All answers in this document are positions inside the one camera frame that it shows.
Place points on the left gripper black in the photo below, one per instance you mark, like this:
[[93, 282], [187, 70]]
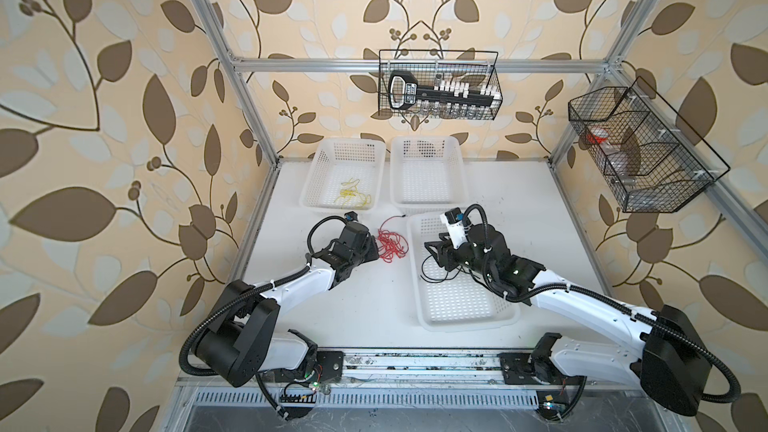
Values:
[[370, 241]]

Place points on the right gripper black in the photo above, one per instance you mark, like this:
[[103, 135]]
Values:
[[445, 251]]

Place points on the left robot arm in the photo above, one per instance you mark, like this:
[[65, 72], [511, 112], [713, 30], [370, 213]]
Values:
[[237, 341]]

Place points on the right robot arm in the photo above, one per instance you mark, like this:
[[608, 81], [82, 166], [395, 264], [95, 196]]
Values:
[[659, 352]]

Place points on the front white plastic basket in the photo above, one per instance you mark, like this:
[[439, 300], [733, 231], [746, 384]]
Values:
[[450, 302]]

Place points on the back left white basket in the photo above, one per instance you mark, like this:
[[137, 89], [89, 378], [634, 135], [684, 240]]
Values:
[[345, 174]]

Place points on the back middle white basket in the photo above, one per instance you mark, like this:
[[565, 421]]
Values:
[[427, 173]]

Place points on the red capped item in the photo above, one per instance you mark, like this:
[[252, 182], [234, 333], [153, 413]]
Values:
[[596, 136]]

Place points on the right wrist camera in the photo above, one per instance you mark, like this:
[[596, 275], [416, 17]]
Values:
[[457, 226]]

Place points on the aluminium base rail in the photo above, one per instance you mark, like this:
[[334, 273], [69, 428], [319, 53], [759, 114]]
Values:
[[411, 378]]

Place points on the black tool with handle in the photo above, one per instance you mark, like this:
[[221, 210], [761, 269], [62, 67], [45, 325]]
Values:
[[403, 91]]

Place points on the back black wire basket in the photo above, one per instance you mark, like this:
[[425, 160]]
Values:
[[469, 65]]

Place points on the black wire basket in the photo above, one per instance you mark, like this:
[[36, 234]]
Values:
[[469, 65], [655, 160]]

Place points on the right black wire basket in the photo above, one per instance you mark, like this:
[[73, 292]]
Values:
[[655, 160]]

